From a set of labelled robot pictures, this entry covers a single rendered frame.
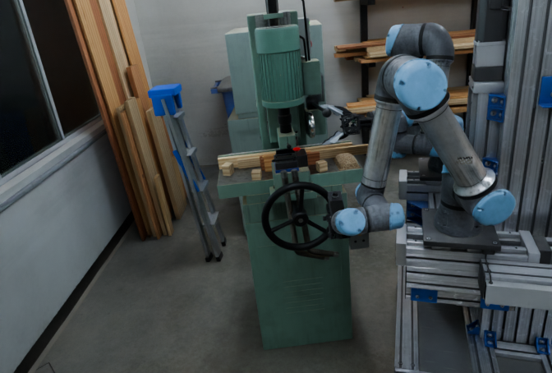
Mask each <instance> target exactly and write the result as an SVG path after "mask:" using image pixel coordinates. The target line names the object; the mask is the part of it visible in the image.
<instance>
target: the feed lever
mask: <svg viewBox="0 0 552 373"><path fill-rule="evenodd" d="M306 108H307V109H308V110H312V109H319V110H320V111H321V112H322V115H323V116H324V117H330V116H331V113H332V112H331V110H330V109H329V108H325V109H323V108H321V107H320V106H319V101H318V97H317V96H311V95H308V97H306Z"/></svg>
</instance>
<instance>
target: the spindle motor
mask: <svg viewBox="0 0 552 373"><path fill-rule="evenodd" d="M254 34H255V47H256V52H257V62H258V69H259V77H260V90H261V98H262V105H263V106H264V107H266V108H291V107H295V106H297V105H300V104H303V103H304V92H303V80H302V69H301V50H300V36H299V27H298V26H297V25H273V26H266V27H261V28H257V29H255V32H254Z"/></svg>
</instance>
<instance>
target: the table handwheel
mask: <svg viewBox="0 0 552 373"><path fill-rule="evenodd" d="M294 190H300V199H299V205H297V201H296V200H292V207H293V212H292V218H291V219H289V220H288V221H286V222H285V223H282V224H280V225H278V226H276V227H274V228H271V227H270V225H269V212H270V209H271V207H272V205H273V204H274V202H275V201H276V200H277V199H278V198H279V197H280V196H282V195H283V194H285V193H287V192H290V191H294ZM305 190H310V191H314V192H316V193H318V194H320V195H321V196H323V197H324V198H325V199H326V201H327V202H328V203H329V201H328V191H327V190H325V189H324V188H323V187H322V186H319V185H317V184H314V183H311V182H292V183H289V184H287V185H284V186H281V187H280V188H279V189H277V190H276V191H275V192H273V193H272V194H271V195H270V197H269V198H268V200H267V201H266V202H265V204H264V207H263V209H262V214H261V222H262V226H263V229H264V232H265V234H266V235H267V237H268V238H269V239H270V240H271V241H272V242H273V243H274V244H276V245H277V246H280V247H282V248H284V249H287V250H290V251H305V250H309V249H311V248H314V247H316V246H318V245H320V244H322V243H323V242H325V241H326V240H327V239H328V238H329V235H328V232H329V226H328V227H327V228H326V229H325V228H323V227H321V226H320V225H318V224H316V223H314V222H312V221H310V220H309V218H308V215H307V212H306V210H304V209H303V200H304V192H305ZM292 223H294V224H295V225H296V226H298V227H303V226H305V225H306V224H309V225H310V226H312V227H314V228H317V229H318V230H320V231H321V232H322V234H321V235H320V236H319V237H317V238H316V239H314V240H312V241H310V242H305V243H290V242H285V241H284V240H282V239H280V238H279V237H277V236H276V235H275V234H274V232H276V231H278V230H279V229H281V228H284V227H286V226H288V225H290V224H292Z"/></svg>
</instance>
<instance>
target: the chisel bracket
mask: <svg viewBox="0 0 552 373"><path fill-rule="evenodd" d="M277 133H278V145H279V149H281V150H282V149H287V143H289V145H291V146H292V148H295V147H297V144H296V139H297V138H296V136H295V133H294V130H293V129H292V132H289V133H281V132H280V127H279V128H277Z"/></svg>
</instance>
